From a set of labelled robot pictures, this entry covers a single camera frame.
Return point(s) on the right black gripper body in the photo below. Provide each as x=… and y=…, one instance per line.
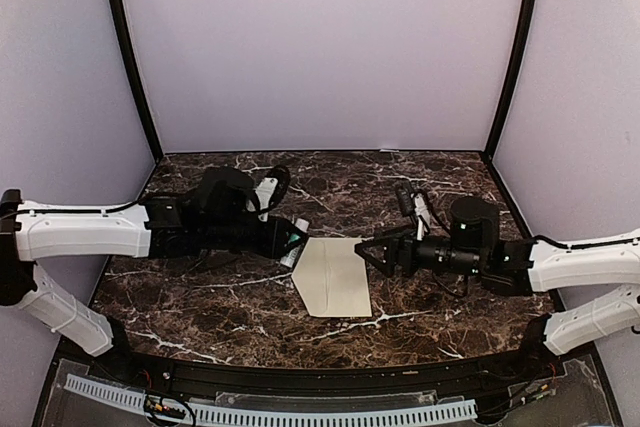
x=409, y=261

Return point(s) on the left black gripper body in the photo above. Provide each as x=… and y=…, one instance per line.
x=272, y=245

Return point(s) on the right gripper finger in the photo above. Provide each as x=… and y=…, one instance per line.
x=382, y=237
x=375, y=254

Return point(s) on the green white glue stick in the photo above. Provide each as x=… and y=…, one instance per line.
x=290, y=261

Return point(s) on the cream envelope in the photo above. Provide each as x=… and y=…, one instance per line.
x=331, y=279

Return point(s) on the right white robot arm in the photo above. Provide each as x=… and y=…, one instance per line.
x=473, y=247

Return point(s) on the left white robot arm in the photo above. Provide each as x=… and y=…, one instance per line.
x=226, y=211

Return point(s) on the black front rail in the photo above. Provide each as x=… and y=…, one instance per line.
x=483, y=376

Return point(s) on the white slotted cable duct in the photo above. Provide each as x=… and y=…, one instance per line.
x=233, y=409

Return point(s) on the right black frame post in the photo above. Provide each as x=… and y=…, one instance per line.
x=525, y=17

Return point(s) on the black frame post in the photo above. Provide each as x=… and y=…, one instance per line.
x=128, y=56
x=525, y=17

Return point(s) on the left black frame post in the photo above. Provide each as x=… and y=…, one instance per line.
x=128, y=56

